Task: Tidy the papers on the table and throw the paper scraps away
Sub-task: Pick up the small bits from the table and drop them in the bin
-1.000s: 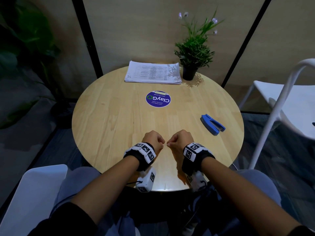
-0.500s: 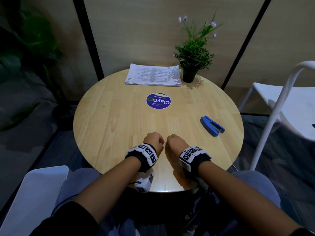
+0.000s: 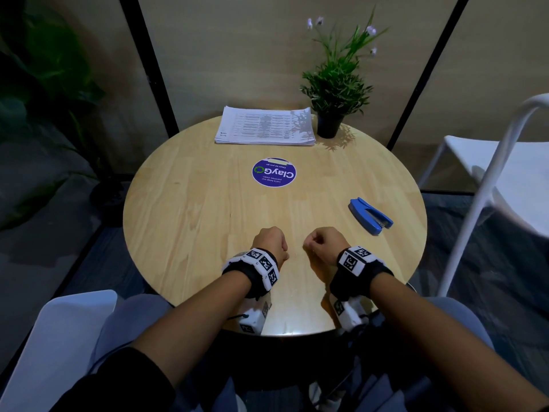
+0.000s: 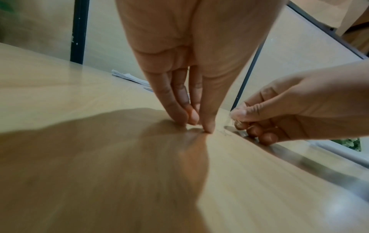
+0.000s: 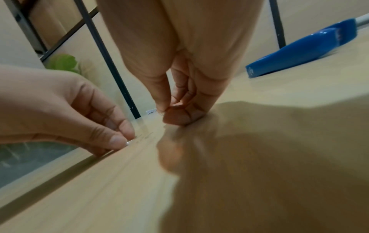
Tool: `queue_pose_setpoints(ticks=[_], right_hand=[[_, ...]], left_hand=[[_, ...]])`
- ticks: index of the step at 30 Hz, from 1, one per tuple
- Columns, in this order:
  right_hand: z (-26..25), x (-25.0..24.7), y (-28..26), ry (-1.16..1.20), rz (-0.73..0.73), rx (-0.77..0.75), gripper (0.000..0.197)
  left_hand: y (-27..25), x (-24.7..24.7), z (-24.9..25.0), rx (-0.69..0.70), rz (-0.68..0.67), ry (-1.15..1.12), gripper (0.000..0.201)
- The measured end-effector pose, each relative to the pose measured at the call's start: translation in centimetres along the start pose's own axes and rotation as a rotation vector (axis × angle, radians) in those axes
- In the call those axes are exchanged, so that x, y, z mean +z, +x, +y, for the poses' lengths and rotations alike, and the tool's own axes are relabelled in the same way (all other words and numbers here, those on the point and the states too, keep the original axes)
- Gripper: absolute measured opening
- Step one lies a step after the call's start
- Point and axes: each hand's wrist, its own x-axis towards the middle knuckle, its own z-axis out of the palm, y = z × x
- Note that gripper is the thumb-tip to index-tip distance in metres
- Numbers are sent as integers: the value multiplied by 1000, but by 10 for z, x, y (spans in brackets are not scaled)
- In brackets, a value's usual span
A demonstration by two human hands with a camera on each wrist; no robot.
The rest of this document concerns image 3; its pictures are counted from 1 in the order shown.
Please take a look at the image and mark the white metal chair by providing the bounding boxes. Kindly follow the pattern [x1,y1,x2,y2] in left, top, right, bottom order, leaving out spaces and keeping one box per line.
[418,93,549,298]

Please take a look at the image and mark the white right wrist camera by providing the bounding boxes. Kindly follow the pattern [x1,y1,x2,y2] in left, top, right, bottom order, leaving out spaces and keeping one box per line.
[329,294,374,332]

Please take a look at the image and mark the black right wristband with markers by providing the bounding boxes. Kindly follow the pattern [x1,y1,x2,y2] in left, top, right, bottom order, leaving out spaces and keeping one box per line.
[329,245,395,302]

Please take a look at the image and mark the person's black shirt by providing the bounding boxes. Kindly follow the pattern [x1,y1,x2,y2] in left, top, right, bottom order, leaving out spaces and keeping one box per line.
[49,347,177,412]

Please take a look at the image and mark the person's right hand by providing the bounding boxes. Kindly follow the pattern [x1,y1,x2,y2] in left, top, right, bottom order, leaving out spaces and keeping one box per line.
[303,226,352,267]

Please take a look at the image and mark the small potted flowering plant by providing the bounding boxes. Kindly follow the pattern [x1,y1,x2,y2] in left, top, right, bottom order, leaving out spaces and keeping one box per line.
[300,8,389,140]

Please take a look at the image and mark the person's left forearm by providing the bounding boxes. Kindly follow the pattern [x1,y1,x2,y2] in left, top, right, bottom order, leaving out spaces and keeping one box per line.
[133,270,252,387]

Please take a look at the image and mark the black wristband with markers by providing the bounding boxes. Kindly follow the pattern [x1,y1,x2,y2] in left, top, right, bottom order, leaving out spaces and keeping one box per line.
[329,245,395,302]
[221,247,280,300]

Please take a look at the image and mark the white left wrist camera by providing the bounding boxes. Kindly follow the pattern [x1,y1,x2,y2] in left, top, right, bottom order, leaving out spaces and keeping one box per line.
[229,291,273,336]

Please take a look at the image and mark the round blue sticker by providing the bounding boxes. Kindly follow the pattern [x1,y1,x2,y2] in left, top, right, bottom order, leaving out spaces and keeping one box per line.
[252,157,297,188]

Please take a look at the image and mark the stack of printed papers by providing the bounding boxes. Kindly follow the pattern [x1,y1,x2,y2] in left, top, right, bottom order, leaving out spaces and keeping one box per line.
[214,106,317,146]

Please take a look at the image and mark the round wooden table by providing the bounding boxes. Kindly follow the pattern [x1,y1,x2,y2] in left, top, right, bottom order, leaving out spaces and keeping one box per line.
[123,115,428,338]

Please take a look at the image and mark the person's grey trousers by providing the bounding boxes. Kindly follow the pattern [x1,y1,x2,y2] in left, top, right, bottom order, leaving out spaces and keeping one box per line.
[87,294,494,412]

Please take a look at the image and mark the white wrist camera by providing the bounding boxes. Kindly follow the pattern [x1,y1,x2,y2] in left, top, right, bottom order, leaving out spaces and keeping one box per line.
[229,291,273,336]
[329,294,374,332]

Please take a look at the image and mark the large leafy potted plant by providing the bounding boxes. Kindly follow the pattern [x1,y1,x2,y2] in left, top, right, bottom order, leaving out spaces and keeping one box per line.
[0,0,125,230]

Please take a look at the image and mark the black left wristband with markers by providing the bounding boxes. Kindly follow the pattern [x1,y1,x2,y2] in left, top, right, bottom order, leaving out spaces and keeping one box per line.
[221,247,280,300]

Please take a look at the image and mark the white plastic bin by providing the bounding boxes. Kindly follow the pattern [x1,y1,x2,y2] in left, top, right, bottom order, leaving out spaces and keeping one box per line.
[0,289,119,412]

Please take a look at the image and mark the blue stapler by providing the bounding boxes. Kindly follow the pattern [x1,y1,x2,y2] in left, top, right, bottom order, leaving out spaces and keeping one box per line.
[348,197,394,236]

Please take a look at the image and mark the person's left hand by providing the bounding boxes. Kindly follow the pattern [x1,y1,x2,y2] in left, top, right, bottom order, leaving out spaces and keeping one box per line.
[250,226,291,267]

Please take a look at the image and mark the person's right forearm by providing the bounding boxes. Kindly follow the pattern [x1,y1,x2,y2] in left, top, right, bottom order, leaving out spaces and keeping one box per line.
[369,272,549,412]

